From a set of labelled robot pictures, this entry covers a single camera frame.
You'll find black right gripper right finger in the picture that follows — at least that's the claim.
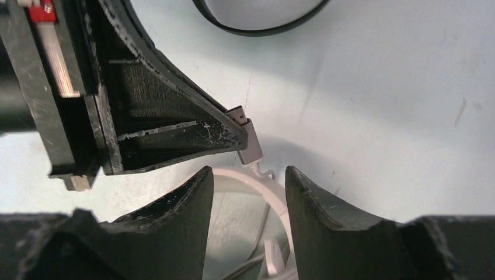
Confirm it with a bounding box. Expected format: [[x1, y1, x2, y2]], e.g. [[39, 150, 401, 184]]
[[285, 166, 494, 279]]

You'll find small black on-ear headphones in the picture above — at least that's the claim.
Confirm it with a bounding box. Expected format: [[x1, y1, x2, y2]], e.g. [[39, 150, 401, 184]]
[[193, 0, 330, 37]]

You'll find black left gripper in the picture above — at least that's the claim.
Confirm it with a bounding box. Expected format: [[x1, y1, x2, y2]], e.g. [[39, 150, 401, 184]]
[[1, 1, 100, 191]]

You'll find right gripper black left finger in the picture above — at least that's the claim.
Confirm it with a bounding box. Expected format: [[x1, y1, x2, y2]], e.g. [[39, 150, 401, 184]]
[[1, 166, 214, 279]]

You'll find grey USB headset cable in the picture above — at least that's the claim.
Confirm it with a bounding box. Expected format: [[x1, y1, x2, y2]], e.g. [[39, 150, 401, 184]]
[[218, 105, 277, 280]]

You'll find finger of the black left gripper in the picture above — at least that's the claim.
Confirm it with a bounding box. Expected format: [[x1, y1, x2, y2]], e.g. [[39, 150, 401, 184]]
[[83, 1, 248, 176]]

